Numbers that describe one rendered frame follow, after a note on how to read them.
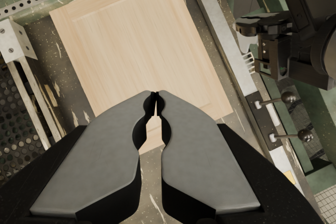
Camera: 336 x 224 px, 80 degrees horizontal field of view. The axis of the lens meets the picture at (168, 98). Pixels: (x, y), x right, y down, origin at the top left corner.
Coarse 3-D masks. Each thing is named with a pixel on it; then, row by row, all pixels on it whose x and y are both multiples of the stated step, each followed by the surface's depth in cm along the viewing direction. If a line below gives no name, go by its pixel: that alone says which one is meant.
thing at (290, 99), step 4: (284, 92) 58; (288, 92) 57; (292, 92) 57; (284, 96) 58; (288, 96) 57; (292, 96) 57; (256, 100) 67; (268, 100) 63; (272, 100) 62; (276, 100) 61; (280, 100) 60; (284, 100) 58; (288, 100) 57; (292, 100) 57; (256, 104) 66; (260, 104) 66; (256, 108) 67
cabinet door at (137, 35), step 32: (96, 0) 69; (128, 0) 70; (160, 0) 70; (64, 32) 68; (96, 32) 69; (128, 32) 69; (160, 32) 70; (192, 32) 70; (96, 64) 69; (128, 64) 69; (160, 64) 70; (192, 64) 70; (96, 96) 68; (128, 96) 69; (192, 96) 70; (224, 96) 70; (160, 128) 69
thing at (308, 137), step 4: (300, 132) 58; (304, 132) 57; (308, 132) 57; (268, 136) 67; (272, 136) 66; (276, 136) 65; (280, 136) 64; (284, 136) 63; (288, 136) 62; (292, 136) 61; (296, 136) 60; (300, 136) 58; (304, 136) 57; (308, 136) 57; (312, 136) 57; (272, 140) 66; (304, 140) 57; (308, 140) 57
